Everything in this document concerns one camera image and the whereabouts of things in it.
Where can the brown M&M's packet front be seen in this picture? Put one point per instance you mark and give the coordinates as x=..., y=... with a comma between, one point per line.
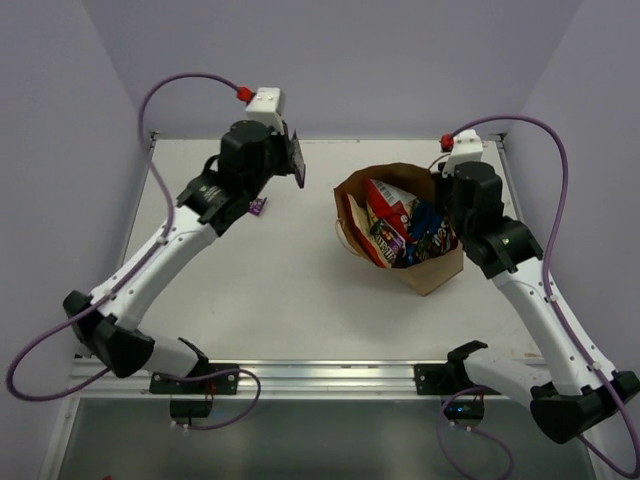
x=389, y=242

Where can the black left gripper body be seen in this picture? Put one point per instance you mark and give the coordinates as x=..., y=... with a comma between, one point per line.
x=296, y=158

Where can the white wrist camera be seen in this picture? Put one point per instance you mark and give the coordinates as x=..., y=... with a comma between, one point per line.
x=460, y=148
x=266, y=107

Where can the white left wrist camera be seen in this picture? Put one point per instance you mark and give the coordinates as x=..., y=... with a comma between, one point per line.
x=266, y=107

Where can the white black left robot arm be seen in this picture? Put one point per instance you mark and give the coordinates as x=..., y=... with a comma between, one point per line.
x=250, y=154

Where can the brown m&m's packet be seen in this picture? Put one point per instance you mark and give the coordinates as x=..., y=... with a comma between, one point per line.
x=297, y=163
x=257, y=206
x=389, y=242

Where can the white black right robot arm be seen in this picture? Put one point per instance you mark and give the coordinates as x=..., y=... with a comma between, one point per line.
x=579, y=387

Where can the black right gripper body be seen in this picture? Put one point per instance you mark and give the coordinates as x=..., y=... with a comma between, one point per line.
x=444, y=195

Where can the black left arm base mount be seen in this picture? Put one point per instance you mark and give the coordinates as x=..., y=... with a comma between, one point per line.
x=192, y=401

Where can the red snack bag with barcode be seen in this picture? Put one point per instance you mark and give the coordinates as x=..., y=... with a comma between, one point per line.
x=387, y=201

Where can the aluminium front rail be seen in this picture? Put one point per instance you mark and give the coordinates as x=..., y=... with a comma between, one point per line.
x=280, y=380

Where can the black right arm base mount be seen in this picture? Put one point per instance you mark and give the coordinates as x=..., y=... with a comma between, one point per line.
x=448, y=378

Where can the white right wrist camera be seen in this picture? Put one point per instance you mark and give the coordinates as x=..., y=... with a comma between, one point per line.
x=460, y=148

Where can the blue snack packet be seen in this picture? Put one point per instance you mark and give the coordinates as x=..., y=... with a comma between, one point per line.
x=425, y=238

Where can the brown paper bag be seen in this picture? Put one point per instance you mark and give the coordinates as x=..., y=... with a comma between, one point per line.
x=423, y=278

